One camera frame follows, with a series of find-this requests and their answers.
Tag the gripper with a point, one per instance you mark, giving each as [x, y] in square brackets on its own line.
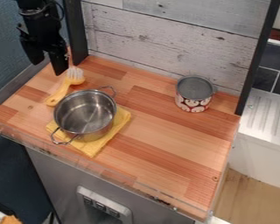
[41, 26]

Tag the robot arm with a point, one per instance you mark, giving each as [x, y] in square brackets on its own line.
[34, 4]

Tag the yellow brush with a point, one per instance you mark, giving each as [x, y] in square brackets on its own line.
[63, 89]

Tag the silver pot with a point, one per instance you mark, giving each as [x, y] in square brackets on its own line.
[86, 113]

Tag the yellow cloth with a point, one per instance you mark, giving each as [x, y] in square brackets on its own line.
[94, 145]

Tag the red can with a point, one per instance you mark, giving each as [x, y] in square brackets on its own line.
[194, 96]

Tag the white furniture unit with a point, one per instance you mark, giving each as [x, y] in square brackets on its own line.
[263, 137]

